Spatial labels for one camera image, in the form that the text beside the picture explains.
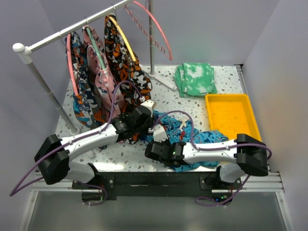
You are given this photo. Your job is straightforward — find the blue shark print shorts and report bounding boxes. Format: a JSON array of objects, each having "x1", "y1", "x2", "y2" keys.
[{"x1": 140, "y1": 110, "x2": 229, "y2": 173}]

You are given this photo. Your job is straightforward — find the pink wire hanger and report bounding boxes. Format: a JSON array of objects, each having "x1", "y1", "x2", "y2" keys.
[{"x1": 124, "y1": 0, "x2": 173, "y2": 62}]

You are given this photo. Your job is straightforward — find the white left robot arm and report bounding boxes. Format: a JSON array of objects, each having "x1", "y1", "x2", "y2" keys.
[{"x1": 34, "y1": 100, "x2": 155, "y2": 189}]

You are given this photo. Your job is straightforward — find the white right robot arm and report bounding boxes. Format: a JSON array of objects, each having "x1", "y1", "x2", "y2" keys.
[{"x1": 144, "y1": 134, "x2": 271, "y2": 189}]

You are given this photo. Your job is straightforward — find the orange black camouflage shorts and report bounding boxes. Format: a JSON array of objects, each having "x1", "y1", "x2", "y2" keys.
[{"x1": 104, "y1": 14, "x2": 152, "y2": 144}]

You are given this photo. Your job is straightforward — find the pink patterned shorts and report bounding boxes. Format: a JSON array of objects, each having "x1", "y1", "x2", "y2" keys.
[{"x1": 82, "y1": 26, "x2": 124, "y2": 120}]

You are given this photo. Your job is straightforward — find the navy orange patterned shorts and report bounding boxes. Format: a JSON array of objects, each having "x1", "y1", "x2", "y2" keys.
[{"x1": 64, "y1": 32, "x2": 102, "y2": 129}]

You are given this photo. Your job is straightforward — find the green hanger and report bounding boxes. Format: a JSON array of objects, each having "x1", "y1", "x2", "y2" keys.
[{"x1": 86, "y1": 26, "x2": 105, "y2": 69}]

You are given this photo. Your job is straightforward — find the green white tie-dye shorts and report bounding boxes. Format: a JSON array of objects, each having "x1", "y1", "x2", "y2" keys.
[{"x1": 174, "y1": 63, "x2": 217, "y2": 98}]

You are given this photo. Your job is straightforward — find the yellow hanger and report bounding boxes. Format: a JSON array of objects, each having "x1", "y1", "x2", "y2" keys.
[{"x1": 109, "y1": 16, "x2": 137, "y2": 62}]

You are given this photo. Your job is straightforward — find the pink hanger with shorts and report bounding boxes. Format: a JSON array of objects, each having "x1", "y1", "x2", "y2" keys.
[{"x1": 66, "y1": 33, "x2": 79, "y2": 96}]

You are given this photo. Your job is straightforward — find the yellow plastic tray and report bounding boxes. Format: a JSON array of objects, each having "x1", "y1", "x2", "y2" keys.
[{"x1": 205, "y1": 94, "x2": 262, "y2": 141}]

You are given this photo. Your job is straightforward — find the silver clothes rack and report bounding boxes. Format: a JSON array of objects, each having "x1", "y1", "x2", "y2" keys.
[{"x1": 13, "y1": 0, "x2": 177, "y2": 135}]

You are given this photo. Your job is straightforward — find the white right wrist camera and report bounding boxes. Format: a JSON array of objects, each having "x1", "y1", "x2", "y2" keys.
[{"x1": 148, "y1": 124, "x2": 168, "y2": 142}]

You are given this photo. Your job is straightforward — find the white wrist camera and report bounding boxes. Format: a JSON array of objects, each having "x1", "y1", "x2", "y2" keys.
[
  {"x1": 148, "y1": 124, "x2": 168, "y2": 142},
  {"x1": 141, "y1": 99, "x2": 156, "y2": 111}
]

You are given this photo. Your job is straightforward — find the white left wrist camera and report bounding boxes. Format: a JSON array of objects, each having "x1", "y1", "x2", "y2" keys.
[{"x1": 141, "y1": 99, "x2": 156, "y2": 111}]

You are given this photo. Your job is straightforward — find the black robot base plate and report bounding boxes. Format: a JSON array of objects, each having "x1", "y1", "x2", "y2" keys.
[{"x1": 72, "y1": 171, "x2": 242, "y2": 202}]

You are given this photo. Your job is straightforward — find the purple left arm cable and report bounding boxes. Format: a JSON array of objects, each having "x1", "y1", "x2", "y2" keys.
[{"x1": 9, "y1": 80, "x2": 146, "y2": 196}]

